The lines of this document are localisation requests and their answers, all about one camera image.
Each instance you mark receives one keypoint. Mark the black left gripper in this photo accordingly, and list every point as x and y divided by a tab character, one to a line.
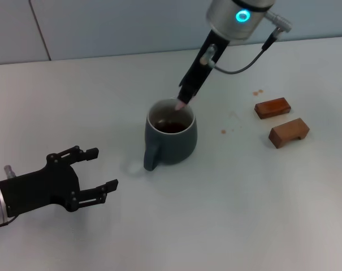
38	192

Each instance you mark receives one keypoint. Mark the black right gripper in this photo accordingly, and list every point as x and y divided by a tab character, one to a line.
200	70

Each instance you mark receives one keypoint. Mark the pink spoon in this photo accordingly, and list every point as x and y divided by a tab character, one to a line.
179	105

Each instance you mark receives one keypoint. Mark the dark grey ceramic cup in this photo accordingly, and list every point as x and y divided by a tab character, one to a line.
173	149

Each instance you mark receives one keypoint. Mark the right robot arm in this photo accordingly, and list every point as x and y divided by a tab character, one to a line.
238	17

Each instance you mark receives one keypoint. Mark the brown liquid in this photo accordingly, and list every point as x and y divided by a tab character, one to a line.
170	127

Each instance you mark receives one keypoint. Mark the right gripper silver fitting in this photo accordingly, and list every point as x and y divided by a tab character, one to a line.
208	55

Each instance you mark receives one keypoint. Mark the gripper silver fitting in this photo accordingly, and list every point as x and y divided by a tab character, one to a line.
208	55
9	170

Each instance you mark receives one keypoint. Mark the left gripper silver fitting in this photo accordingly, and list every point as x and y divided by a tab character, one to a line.
9	170

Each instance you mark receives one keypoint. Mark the flat reddish wooden block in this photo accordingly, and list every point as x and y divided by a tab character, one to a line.
272	108

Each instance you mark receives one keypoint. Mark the notched light wooden block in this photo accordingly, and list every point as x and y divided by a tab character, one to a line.
286	131

